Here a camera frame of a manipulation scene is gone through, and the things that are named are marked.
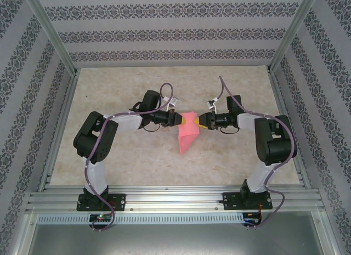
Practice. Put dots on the aluminium frame post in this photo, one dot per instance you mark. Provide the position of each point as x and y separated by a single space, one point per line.
293 30
52 33

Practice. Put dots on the grey metal sheet panel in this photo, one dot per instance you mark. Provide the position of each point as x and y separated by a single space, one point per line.
175 238

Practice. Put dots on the aluminium mounting rail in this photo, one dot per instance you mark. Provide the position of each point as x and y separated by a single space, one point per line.
170 200

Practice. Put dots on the aluminium side rail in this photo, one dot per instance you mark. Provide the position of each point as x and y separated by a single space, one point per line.
288 129
61 123

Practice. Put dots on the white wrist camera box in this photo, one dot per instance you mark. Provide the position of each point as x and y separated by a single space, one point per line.
211 102
173 101

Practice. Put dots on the right black-white robot arm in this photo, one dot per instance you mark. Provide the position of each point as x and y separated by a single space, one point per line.
279 145

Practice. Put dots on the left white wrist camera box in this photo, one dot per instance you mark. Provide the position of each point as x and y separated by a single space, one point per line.
173 101

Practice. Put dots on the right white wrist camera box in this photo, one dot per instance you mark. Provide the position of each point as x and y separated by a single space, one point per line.
211 102

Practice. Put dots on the pink cloth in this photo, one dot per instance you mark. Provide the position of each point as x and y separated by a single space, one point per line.
186 140

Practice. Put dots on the left black-white robot arm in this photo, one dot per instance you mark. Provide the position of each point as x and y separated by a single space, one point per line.
93 140

